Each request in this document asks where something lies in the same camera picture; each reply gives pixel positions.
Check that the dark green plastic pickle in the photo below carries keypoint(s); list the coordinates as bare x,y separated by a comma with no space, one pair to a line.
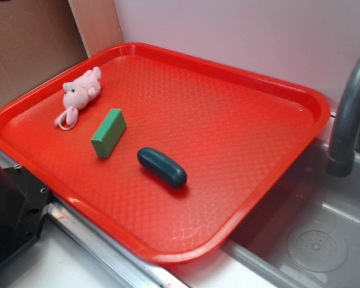
163,167

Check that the green rectangular block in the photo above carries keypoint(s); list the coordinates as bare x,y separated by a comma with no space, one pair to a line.
109,133

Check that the pink plush toy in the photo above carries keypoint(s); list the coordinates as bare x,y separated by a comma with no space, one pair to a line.
77,95

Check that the grey plastic sink basin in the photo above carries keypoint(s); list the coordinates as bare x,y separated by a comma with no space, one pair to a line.
306,231

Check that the grey sink faucet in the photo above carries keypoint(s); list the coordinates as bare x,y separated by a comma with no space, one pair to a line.
345,137

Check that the brown cardboard panel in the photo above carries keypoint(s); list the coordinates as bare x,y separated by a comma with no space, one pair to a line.
38,40

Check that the silver metal rail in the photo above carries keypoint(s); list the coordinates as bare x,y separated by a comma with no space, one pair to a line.
71,252

